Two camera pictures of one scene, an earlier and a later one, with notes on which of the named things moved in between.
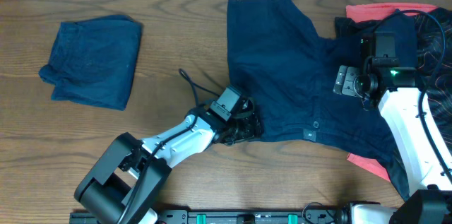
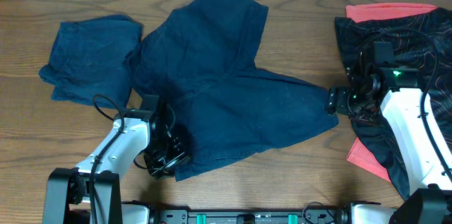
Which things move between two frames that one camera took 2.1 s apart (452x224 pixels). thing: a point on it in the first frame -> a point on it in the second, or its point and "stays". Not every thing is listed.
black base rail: x=199 y=217 stays
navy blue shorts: x=279 y=59 -> x=200 y=58
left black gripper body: x=237 y=131 -> x=167 y=152
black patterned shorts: x=433 y=33 stays
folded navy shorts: x=94 y=61 stays
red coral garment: x=367 y=11 stays
